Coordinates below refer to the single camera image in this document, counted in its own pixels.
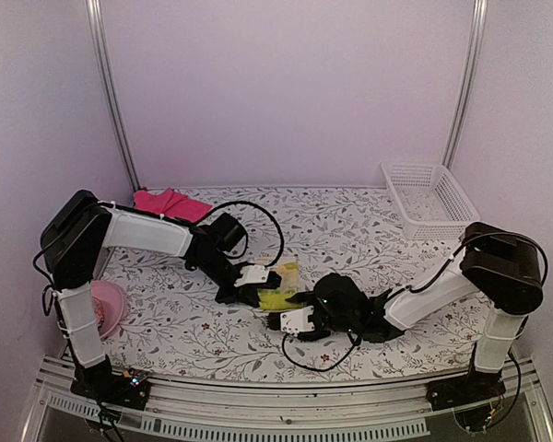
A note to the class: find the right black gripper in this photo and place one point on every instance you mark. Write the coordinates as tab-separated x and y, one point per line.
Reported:
306	296

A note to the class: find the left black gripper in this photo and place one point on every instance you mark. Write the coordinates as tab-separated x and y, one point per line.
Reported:
247	295

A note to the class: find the green white patterned towel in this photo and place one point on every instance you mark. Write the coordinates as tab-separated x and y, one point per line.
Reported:
277	300

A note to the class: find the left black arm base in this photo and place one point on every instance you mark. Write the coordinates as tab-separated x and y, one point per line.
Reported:
101	384

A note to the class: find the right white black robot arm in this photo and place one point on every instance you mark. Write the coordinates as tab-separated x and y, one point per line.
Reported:
508	268

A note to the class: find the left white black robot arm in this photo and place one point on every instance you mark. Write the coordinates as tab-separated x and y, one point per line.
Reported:
75	242

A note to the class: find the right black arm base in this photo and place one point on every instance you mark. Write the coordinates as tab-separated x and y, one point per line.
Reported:
471	387

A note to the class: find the floral patterned table mat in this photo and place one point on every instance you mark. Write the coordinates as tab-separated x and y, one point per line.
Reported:
173	325

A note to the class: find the pink red towel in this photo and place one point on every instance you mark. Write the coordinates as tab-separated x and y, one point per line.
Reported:
171	204

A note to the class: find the pink plastic bowl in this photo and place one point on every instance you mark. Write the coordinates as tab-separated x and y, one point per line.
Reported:
113	299

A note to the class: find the brown patterned cupcake liner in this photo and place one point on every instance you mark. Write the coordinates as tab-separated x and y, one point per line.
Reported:
98	308

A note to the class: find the white plastic mesh basket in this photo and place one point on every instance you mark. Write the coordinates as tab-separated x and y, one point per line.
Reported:
430	202

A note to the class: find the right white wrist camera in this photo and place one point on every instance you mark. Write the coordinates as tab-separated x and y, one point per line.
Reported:
293	321

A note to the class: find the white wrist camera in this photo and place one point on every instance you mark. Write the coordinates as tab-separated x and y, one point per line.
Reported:
293	321
255	274

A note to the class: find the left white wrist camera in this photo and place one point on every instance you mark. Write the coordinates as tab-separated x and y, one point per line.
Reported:
255	274

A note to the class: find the aluminium front rail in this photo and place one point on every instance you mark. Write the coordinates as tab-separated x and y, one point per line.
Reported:
191	409

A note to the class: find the left aluminium frame post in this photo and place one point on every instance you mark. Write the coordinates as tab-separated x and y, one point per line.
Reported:
98	35

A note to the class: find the aluminium frame post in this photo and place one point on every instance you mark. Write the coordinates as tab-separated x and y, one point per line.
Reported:
98	35
472	55

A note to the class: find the right aluminium frame post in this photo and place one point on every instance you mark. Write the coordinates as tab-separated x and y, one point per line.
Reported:
472	55

